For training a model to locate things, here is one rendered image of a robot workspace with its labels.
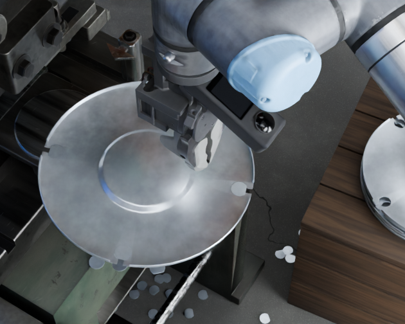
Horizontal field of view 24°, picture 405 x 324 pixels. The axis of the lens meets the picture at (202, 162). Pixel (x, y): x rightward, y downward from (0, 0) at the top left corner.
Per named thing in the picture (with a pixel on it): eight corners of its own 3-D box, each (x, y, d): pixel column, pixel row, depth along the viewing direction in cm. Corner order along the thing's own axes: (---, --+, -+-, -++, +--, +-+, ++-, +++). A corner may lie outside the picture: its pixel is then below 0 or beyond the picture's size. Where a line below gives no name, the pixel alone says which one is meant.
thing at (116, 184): (231, 289, 118) (231, 287, 117) (9, 242, 120) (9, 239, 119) (270, 105, 133) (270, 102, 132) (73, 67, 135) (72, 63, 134)
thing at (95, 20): (110, 18, 151) (105, -28, 143) (47, 88, 143) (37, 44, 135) (80, 3, 153) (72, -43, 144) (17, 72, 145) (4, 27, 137)
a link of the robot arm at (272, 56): (359, 19, 84) (278, -49, 89) (263, 80, 80) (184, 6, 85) (348, 74, 90) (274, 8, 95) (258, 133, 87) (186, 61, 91)
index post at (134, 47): (146, 72, 145) (143, 31, 137) (135, 85, 144) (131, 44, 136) (131, 64, 146) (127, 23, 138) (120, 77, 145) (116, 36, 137)
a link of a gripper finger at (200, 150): (169, 150, 118) (167, 106, 111) (208, 171, 116) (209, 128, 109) (155, 167, 117) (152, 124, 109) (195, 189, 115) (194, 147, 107)
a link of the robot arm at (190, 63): (239, 16, 97) (196, 68, 93) (238, 45, 100) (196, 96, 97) (179, -13, 99) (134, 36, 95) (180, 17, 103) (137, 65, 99)
